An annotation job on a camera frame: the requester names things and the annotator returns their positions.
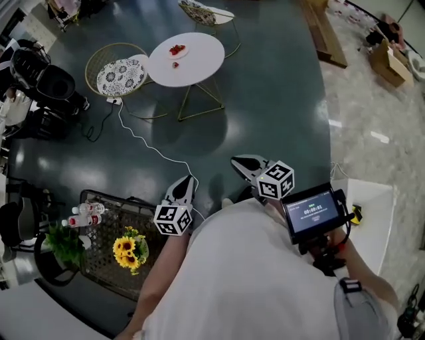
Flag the plastic water bottle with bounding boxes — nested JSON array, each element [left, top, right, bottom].
[[61, 214, 103, 228], [72, 202, 106, 215]]

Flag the black office chair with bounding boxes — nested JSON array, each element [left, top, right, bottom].
[[0, 195, 46, 263]]

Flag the black metal mesh table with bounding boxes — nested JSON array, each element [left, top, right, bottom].
[[78, 189, 174, 301]]

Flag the round white table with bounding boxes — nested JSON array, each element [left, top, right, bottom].
[[147, 32, 226, 122]]

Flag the wooden bench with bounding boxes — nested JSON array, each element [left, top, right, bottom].
[[299, 0, 349, 70]]

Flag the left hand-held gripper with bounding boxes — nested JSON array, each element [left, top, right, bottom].
[[153, 175, 197, 237]]

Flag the cardboard box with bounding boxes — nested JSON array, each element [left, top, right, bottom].
[[367, 39, 415, 88]]

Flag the person's white shirt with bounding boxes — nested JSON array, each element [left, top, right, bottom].
[[141, 198, 351, 340]]

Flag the person's left forearm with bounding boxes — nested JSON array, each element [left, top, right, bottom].
[[114, 228, 197, 340]]

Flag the black monitor mount rig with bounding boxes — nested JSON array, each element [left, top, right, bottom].
[[297, 232, 353, 277]]

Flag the person's right forearm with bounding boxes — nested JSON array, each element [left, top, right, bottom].
[[264, 198, 400, 313]]

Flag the white cabinet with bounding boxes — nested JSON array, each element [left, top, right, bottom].
[[331, 178, 396, 276]]

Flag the black cable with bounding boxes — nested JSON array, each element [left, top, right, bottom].
[[82, 103, 116, 143]]

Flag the black monitor screen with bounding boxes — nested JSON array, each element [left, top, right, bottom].
[[280, 182, 347, 246]]

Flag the green potted plant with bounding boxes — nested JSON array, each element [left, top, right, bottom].
[[44, 222, 88, 267]]

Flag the grey shoulder bag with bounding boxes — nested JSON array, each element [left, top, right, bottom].
[[333, 278, 390, 340]]

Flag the sunflower bouquet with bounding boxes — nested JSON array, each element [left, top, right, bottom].
[[112, 226, 150, 276]]

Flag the white plate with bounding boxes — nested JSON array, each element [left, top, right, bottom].
[[165, 42, 191, 60]]

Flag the gold chair with patterned cushion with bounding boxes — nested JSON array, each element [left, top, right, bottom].
[[84, 42, 169, 120], [177, 0, 242, 60]]

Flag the white cable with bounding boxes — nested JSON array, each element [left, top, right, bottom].
[[118, 101, 207, 222]]

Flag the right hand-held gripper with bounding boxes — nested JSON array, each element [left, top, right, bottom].
[[230, 153, 296, 201]]

